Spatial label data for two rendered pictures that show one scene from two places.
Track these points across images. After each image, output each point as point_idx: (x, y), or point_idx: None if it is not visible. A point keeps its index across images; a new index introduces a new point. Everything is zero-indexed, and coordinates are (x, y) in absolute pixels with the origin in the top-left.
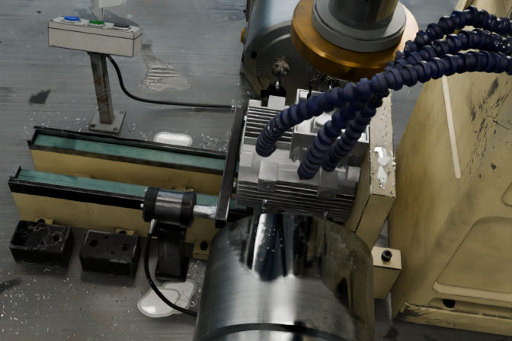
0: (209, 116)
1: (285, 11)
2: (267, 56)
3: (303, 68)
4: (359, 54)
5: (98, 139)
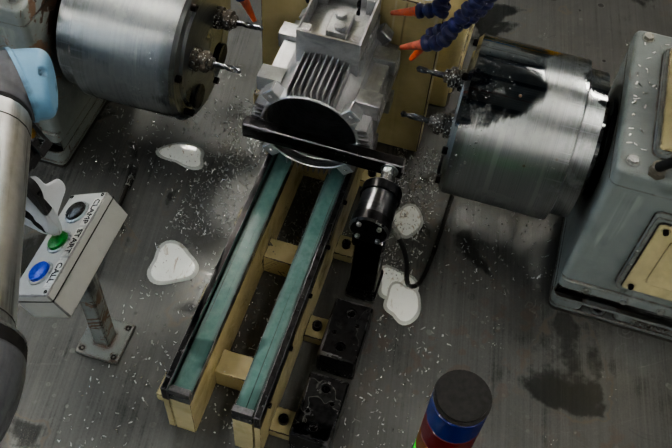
0: (133, 215)
1: (161, 10)
2: (185, 67)
3: (204, 42)
4: None
5: (204, 309)
